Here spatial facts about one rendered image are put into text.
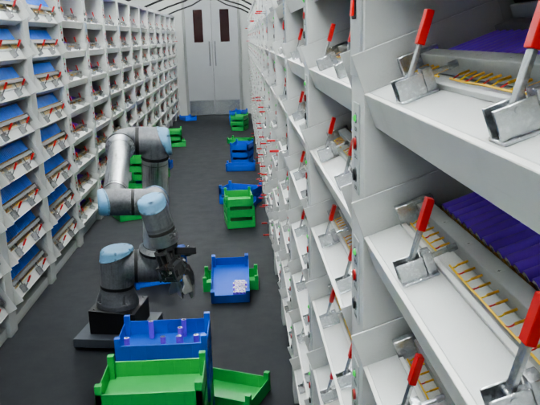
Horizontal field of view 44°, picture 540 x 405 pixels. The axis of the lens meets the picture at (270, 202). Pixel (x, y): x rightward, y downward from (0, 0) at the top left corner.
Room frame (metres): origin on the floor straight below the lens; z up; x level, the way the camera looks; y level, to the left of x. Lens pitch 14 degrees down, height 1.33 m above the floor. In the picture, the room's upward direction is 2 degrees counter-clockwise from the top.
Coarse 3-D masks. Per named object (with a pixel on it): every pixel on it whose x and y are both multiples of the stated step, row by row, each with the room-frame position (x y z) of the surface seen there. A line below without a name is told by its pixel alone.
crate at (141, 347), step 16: (128, 320) 2.17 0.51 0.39; (160, 320) 2.19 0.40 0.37; (176, 320) 2.19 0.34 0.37; (192, 320) 2.19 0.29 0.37; (208, 320) 2.18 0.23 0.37; (128, 336) 2.17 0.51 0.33; (144, 336) 2.17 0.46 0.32; (192, 336) 2.16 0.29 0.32; (208, 336) 2.08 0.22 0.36; (128, 352) 1.99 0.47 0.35; (144, 352) 2.00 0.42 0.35; (160, 352) 2.00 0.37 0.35; (176, 352) 2.00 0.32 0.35; (192, 352) 2.00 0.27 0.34; (208, 352) 2.04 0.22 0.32
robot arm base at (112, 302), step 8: (104, 288) 2.81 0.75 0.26; (128, 288) 2.82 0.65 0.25; (104, 296) 2.80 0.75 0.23; (112, 296) 2.79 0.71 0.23; (120, 296) 2.80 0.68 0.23; (128, 296) 2.82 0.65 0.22; (136, 296) 2.86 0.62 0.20; (96, 304) 2.83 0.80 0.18; (104, 304) 2.79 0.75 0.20; (112, 304) 2.78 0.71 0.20; (120, 304) 2.79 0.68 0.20; (128, 304) 2.81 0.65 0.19; (136, 304) 2.84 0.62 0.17
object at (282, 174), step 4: (284, 168) 2.94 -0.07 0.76; (276, 172) 2.94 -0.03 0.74; (280, 172) 2.94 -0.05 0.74; (284, 172) 2.94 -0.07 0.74; (280, 176) 2.94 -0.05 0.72; (284, 176) 2.94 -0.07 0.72; (280, 180) 2.94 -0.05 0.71; (284, 180) 2.93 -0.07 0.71; (280, 184) 2.89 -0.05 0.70; (284, 184) 2.77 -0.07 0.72; (284, 188) 2.78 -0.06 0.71; (284, 192) 2.72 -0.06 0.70; (284, 196) 2.65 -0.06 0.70; (284, 200) 2.59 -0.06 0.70; (284, 204) 2.34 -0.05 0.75
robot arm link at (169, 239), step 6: (174, 228) 2.09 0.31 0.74; (168, 234) 2.05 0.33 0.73; (174, 234) 2.07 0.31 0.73; (150, 240) 2.07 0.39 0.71; (156, 240) 2.05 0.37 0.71; (162, 240) 2.05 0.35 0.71; (168, 240) 2.05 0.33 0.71; (174, 240) 2.07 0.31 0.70; (156, 246) 2.05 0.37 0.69; (162, 246) 2.05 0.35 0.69; (168, 246) 2.05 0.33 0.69
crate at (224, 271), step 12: (216, 264) 3.51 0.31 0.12; (228, 264) 3.52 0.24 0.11; (240, 264) 3.51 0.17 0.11; (216, 276) 3.43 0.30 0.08; (228, 276) 3.42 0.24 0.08; (240, 276) 3.42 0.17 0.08; (216, 288) 3.34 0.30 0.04; (228, 288) 3.34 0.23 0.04; (216, 300) 3.23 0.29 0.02; (228, 300) 3.24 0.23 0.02; (240, 300) 3.24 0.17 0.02
